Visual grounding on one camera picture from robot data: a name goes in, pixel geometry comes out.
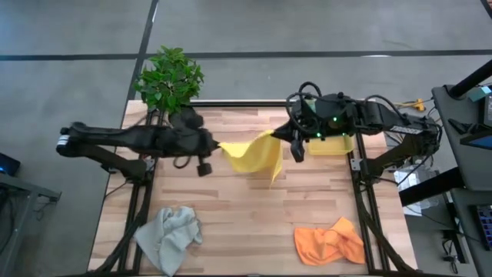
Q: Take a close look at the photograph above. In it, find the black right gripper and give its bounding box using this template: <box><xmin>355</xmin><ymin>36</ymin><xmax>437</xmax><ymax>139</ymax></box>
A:
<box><xmin>270</xmin><ymin>92</ymin><xmax>359</xmax><ymax>143</ymax></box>

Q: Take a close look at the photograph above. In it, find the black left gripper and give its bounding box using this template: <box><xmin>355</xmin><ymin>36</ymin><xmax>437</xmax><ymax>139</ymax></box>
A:
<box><xmin>165</xmin><ymin>127</ymin><xmax>224</xmax><ymax>159</ymax></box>

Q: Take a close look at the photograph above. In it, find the yellow microfiber towel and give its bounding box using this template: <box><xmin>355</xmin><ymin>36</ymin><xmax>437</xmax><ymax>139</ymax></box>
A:
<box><xmin>218</xmin><ymin>128</ymin><xmax>284</xmax><ymax>185</ymax></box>

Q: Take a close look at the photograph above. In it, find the orange microfiber towel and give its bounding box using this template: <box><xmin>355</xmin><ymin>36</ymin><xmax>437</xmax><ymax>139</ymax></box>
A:
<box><xmin>293</xmin><ymin>216</ymin><xmax>367</xmax><ymax>268</ymax></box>

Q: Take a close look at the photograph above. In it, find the grey microfiber towel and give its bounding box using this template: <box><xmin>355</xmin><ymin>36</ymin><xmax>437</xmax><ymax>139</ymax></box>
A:
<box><xmin>133</xmin><ymin>206</ymin><xmax>204</xmax><ymax>277</ymax></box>

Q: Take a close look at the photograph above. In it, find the yellow-green plastic bin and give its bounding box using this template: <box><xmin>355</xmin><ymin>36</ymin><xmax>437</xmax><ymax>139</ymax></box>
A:
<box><xmin>306</xmin><ymin>98</ymin><xmax>356</xmax><ymax>157</ymax></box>

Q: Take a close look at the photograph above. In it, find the green potted plant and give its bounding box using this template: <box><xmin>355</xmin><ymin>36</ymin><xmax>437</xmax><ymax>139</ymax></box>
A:
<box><xmin>131</xmin><ymin>45</ymin><xmax>206</xmax><ymax>130</ymax></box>

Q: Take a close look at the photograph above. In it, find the white plastic bag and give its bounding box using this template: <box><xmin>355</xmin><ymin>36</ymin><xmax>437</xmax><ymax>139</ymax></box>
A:
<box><xmin>393</xmin><ymin>164</ymin><xmax>440</xmax><ymax>217</ymax></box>

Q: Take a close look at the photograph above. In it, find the grey side desk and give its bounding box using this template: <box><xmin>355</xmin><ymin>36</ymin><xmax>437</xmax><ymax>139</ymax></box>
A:
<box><xmin>430</xmin><ymin>83</ymin><xmax>492</xmax><ymax>193</ymax></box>

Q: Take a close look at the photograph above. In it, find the black slanted pole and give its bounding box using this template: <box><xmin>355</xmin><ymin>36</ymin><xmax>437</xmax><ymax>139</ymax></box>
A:
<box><xmin>447</xmin><ymin>58</ymin><xmax>492</xmax><ymax>99</ymax></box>

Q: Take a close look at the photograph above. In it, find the black tablet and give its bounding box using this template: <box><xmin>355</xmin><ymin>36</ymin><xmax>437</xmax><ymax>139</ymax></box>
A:
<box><xmin>458</xmin><ymin>129</ymin><xmax>492</xmax><ymax>152</ymax></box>

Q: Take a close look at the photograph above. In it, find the small teal box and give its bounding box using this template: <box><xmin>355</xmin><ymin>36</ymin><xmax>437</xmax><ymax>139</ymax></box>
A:
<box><xmin>468</xmin><ymin>85</ymin><xmax>492</xmax><ymax>103</ymax></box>

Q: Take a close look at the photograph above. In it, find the dark grey side table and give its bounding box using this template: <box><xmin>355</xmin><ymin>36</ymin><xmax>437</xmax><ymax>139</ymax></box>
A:
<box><xmin>0</xmin><ymin>172</ymin><xmax>63</xmax><ymax>277</ymax></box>

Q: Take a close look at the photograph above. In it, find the black device blue light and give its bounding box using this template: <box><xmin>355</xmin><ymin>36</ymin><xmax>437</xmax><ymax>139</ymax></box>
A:
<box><xmin>0</xmin><ymin>152</ymin><xmax>22</xmax><ymax>178</ymax></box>

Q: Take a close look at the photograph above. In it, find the black keyboard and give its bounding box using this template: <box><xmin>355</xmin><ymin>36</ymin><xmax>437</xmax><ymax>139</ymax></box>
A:
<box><xmin>474</xmin><ymin>203</ymin><xmax>492</xmax><ymax>252</ymax></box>

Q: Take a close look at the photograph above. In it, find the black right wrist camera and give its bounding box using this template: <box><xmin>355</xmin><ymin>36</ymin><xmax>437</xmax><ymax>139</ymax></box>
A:
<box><xmin>289</xmin><ymin>138</ymin><xmax>308</xmax><ymax>164</ymax></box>

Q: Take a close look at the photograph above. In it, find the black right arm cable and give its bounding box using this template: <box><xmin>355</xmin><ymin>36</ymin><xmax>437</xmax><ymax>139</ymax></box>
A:
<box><xmin>285</xmin><ymin>81</ymin><xmax>323</xmax><ymax>136</ymax></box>

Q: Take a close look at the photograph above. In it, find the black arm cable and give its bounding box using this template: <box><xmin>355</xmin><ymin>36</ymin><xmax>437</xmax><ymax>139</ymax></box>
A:
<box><xmin>285</xmin><ymin>81</ymin><xmax>323</xmax><ymax>136</ymax></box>
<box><xmin>171</xmin><ymin>155</ymin><xmax>194</xmax><ymax>170</ymax></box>

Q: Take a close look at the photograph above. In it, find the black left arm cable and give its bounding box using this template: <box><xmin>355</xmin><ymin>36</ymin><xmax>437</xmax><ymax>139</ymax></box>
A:
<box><xmin>171</xmin><ymin>155</ymin><xmax>194</xmax><ymax>170</ymax></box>

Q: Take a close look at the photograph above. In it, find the black aluminium table frame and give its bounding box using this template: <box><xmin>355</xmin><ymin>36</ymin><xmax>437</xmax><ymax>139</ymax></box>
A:
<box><xmin>87</xmin><ymin>98</ymin><xmax>421</xmax><ymax>276</ymax></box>

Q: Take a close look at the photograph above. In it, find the yellow power cable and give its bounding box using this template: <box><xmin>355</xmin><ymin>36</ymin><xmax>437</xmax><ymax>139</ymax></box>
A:
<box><xmin>394</xmin><ymin>98</ymin><xmax>428</xmax><ymax>112</ymax></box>

